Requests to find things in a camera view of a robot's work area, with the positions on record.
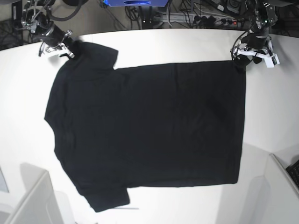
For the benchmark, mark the black keyboard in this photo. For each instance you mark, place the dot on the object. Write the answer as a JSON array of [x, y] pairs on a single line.
[[293, 171]]

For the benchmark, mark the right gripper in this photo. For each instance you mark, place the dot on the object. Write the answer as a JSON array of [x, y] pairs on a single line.
[[54, 37]]

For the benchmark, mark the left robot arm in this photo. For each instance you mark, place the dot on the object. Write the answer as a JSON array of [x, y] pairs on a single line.
[[262, 16]]

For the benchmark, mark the black T-shirt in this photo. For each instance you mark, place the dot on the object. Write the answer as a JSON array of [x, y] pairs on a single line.
[[165, 125]]

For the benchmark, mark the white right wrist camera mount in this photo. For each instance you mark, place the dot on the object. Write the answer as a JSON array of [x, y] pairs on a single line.
[[59, 51]]

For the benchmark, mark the white power strip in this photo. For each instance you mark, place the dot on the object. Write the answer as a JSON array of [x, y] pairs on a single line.
[[190, 18]]

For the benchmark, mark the white table slot plate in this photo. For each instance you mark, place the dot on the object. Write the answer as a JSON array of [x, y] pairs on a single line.
[[126, 208]]

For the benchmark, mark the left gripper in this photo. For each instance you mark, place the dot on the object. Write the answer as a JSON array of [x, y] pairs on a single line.
[[257, 39]]

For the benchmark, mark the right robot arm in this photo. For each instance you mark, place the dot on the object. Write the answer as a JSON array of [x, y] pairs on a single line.
[[37, 18]]

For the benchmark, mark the blue box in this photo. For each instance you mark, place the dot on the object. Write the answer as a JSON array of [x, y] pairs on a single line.
[[123, 3]]

